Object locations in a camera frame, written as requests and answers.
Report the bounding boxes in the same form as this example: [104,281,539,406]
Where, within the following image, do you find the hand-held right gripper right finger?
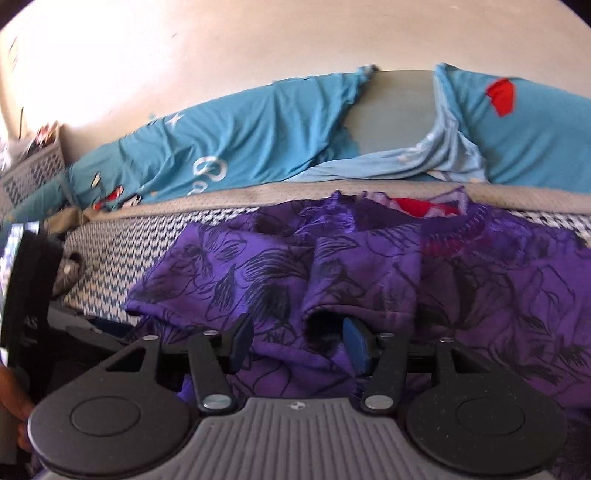
[342,318,488,414]

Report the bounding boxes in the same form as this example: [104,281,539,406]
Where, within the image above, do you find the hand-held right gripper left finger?
[106,314,256,414]

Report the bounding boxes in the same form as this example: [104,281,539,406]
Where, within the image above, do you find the grey padded bed rail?
[346,69,439,155]

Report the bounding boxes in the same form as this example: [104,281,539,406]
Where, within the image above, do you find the purple floral garment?
[126,187,591,480]

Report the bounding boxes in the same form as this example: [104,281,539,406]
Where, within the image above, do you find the folded brown patterned garment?
[51,256,86,296]

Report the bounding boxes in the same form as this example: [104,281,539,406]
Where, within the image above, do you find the blue cartoon printed cover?
[0,62,591,227]

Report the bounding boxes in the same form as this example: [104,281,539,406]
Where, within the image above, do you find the white perforated laundry basket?
[0,122,68,199]

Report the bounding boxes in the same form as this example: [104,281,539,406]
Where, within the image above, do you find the houndstooth bed mat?
[46,182,591,324]

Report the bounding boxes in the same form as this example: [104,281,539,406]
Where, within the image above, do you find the person's left hand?
[0,364,36,455]

